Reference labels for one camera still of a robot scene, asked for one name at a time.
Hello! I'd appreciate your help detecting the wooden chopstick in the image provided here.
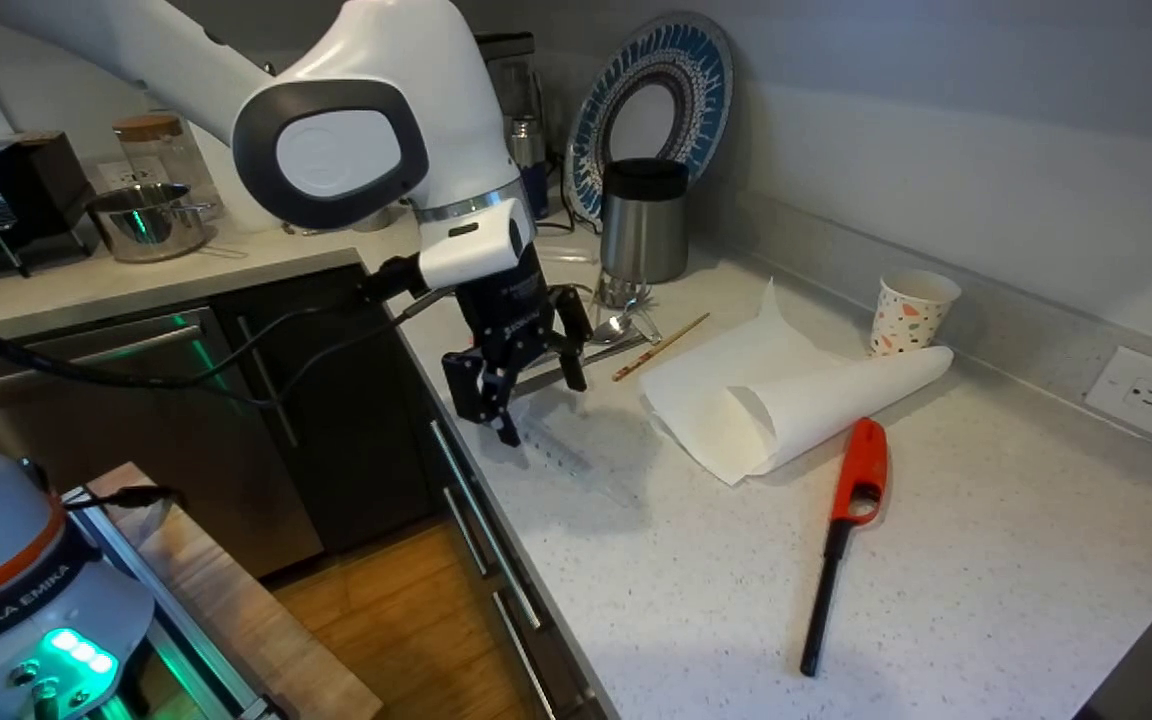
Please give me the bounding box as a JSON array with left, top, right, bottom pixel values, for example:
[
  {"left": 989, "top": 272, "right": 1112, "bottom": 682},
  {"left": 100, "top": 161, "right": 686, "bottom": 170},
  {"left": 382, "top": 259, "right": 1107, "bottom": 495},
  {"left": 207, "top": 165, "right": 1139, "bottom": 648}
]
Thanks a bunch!
[{"left": 608, "top": 308, "right": 710, "bottom": 384}]

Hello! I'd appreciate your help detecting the dotted paper cup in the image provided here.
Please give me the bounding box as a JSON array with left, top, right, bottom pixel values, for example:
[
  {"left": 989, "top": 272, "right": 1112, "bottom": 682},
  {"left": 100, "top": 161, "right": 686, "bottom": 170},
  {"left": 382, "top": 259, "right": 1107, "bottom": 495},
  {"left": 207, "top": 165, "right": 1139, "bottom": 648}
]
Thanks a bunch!
[{"left": 869, "top": 268, "right": 964, "bottom": 362}]

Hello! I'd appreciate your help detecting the glass jar with cork lid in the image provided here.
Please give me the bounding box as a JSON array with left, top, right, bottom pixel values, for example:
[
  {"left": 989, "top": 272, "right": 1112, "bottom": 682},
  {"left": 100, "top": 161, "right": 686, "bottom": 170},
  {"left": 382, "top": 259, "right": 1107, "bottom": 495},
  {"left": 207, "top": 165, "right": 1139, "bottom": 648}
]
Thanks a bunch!
[{"left": 111, "top": 113, "right": 194, "bottom": 203}]

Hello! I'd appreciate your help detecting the blue patterned decorative plate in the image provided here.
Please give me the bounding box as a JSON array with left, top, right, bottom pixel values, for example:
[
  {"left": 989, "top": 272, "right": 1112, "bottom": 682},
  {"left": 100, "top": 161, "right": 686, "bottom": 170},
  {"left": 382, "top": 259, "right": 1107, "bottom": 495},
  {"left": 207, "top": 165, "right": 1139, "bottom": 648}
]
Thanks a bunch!
[{"left": 558, "top": 13, "right": 743, "bottom": 236}]

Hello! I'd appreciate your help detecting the wooden table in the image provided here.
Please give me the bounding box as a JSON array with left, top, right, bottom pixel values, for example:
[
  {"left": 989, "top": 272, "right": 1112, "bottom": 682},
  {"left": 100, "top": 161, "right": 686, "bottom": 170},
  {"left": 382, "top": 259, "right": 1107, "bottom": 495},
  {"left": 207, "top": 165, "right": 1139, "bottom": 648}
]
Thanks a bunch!
[{"left": 66, "top": 457, "right": 388, "bottom": 720}]

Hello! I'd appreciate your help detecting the white paper towel sheet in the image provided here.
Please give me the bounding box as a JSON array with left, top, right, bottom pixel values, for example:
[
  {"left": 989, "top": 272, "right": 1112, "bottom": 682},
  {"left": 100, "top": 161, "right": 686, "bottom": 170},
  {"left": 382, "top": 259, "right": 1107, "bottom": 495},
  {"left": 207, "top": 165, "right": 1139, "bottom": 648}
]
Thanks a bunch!
[{"left": 635, "top": 277, "right": 955, "bottom": 488}]

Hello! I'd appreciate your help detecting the steel cabinet handle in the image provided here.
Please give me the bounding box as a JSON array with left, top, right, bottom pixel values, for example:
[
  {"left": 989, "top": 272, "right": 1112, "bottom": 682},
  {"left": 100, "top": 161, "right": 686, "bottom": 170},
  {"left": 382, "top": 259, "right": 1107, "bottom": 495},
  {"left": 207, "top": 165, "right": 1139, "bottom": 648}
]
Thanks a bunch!
[
  {"left": 487, "top": 592, "right": 566, "bottom": 720},
  {"left": 423, "top": 415, "right": 548, "bottom": 634}
]

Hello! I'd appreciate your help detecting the black toaster oven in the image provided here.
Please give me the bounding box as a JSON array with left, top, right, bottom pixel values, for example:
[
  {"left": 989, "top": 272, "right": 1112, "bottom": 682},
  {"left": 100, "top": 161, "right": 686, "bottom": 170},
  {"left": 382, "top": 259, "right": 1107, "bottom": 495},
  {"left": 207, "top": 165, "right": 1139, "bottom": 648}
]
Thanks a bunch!
[{"left": 0, "top": 131, "right": 103, "bottom": 277}]

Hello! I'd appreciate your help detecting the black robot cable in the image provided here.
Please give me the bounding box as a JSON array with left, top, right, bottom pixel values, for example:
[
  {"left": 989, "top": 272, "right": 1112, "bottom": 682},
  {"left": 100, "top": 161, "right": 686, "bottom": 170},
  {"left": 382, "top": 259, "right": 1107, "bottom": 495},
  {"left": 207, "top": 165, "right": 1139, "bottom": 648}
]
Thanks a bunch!
[{"left": 0, "top": 256, "right": 466, "bottom": 405}]

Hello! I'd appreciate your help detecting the steel and black coffee maker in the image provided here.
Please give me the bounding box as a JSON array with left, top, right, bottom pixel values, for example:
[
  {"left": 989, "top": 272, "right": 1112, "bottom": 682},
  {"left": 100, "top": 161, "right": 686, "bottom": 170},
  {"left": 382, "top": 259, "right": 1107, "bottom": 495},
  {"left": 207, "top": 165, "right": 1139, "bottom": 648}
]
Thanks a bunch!
[{"left": 474, "top": 31, "right": 566, "bottom": 224}]

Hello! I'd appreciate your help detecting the steel canister with black rim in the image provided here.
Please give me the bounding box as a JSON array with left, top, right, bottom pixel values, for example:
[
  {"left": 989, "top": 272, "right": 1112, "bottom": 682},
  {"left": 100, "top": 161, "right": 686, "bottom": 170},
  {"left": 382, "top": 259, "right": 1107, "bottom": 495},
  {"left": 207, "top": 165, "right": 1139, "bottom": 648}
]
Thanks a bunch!
[{"left": 595, "top": 155, "right": 691, "bottom": 288}]

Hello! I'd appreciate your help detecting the red and black lighter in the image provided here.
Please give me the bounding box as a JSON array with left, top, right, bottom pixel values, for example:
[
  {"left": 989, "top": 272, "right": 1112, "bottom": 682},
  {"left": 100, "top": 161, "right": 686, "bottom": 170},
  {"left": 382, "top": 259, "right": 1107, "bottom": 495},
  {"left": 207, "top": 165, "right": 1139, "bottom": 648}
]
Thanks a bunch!
[{"left": 797, "top": 415, "right": 896, "bottom": 682}]

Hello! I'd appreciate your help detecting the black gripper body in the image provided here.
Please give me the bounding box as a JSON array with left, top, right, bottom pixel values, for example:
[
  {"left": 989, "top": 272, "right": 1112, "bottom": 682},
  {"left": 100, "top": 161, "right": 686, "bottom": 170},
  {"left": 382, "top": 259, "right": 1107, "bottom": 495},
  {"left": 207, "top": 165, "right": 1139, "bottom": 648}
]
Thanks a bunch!
[{"left": 451, "top": 256, "right": 563, "bottom": 368}]

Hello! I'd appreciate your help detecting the stainless steel saucepan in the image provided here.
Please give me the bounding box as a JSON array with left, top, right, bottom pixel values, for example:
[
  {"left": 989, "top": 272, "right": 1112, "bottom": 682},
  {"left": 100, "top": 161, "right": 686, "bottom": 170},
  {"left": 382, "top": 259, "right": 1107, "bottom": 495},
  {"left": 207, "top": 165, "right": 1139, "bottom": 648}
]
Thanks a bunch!
[{"left": 83, "top": 182, "right": 225, "bottom": 268}]

